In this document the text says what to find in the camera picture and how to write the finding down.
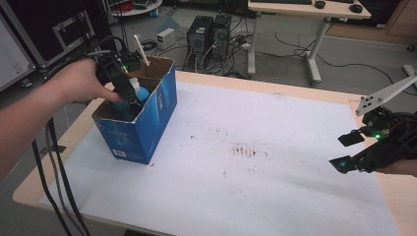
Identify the black keyboard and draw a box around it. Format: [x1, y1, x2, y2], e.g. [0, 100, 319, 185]
[250, 0, 314, 6]

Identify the person's right hand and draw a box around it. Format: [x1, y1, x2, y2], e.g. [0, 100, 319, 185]
[375, 158, 417, 178]

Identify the blue cardboard box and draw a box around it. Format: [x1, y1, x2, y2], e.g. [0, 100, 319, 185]
[91, 56, 178, 166]

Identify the white power adapter box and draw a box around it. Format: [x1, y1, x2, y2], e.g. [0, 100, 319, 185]
[155, 28, 177, 50]

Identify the grey tape piece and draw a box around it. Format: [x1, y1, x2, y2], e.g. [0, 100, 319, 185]
[40, 144, 67, 155]

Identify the white metal stand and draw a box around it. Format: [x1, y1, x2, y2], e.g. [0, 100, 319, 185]
[402, 63, 417, 79]

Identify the person's left hand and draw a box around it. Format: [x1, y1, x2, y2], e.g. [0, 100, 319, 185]
[48, 58, 124, 104]

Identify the blue bottle with white cap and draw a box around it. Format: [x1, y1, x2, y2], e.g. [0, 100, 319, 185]
[112, 77, 151, 116]

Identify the thin black cable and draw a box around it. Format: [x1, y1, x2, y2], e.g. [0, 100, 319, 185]
[30, 139, 73, 236]

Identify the red cable bundle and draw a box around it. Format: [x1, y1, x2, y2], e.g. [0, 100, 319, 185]
[112, 1, 135, 13]

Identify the black computer tower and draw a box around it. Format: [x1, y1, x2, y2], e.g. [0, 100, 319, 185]
[210, 13, 233, 62]
[186, 15, 214, 56]

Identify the white table mat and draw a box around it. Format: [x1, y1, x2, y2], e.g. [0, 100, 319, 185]
[38, 81, 399, 236]

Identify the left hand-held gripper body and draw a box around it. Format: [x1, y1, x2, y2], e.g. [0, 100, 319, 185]
[94, 33, 151, 87]

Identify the black flight case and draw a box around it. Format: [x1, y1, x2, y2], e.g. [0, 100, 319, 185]
[0, 0, 113, 93]

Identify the thick black cable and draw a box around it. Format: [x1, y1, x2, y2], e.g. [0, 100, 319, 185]
[43, 34, 130, 236]

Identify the coiled black floor cable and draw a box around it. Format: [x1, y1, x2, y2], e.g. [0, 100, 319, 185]
[142, 38, 158, 52]

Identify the round white table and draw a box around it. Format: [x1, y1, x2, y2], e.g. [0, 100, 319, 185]
[111, 0, 163, 18]

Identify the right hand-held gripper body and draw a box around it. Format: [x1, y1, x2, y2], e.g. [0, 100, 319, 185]
[355, 74, 417, 169]

